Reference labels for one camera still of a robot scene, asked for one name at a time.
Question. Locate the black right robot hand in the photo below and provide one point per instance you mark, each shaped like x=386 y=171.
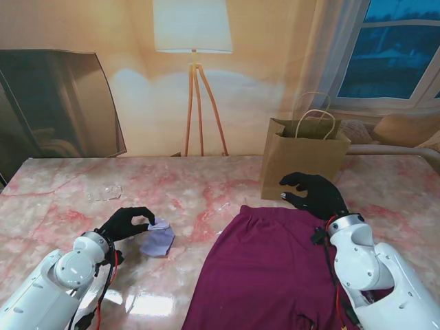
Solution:
x=323 y=196

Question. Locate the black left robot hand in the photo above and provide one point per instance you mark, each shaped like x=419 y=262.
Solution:
x=118 y=225

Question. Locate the lavender sock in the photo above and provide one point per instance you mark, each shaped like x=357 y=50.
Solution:
x=158 y=242

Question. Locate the kraft paper bag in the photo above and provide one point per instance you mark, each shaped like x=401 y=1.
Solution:
x=302 y=154

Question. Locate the maroon shorts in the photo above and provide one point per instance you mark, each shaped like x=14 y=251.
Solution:
x=258 y=275

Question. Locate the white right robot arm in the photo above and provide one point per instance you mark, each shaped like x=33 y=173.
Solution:
x=364 y=264

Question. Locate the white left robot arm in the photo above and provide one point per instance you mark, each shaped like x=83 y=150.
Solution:
x=44 y=285

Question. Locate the knitted beige pillow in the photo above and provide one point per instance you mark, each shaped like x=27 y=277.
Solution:
x=357 y=132

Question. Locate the smooth beige cushion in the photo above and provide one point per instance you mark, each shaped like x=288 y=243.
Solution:
x=402 y=129

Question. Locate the dark framed mirror panel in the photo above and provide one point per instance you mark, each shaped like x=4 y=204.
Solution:
x=51 y=103

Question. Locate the sheer beige curtain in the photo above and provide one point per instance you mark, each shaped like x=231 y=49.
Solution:
x=323 y=51

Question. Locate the white framed window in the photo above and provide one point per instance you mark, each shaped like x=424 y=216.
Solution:
x=388 y=58

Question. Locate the white shade tripod floor lamp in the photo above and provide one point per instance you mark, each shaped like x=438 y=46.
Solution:
x=192 y=27

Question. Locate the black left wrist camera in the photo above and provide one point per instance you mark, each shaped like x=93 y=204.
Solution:
x=118 y=258

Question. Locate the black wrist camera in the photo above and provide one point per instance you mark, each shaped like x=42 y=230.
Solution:
x=118 y=258
x=318 y=236

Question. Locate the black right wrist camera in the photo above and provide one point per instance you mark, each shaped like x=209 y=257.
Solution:
x=318 y=236

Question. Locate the beige sofa frame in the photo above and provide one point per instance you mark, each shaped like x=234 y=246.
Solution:
x=385 y=149

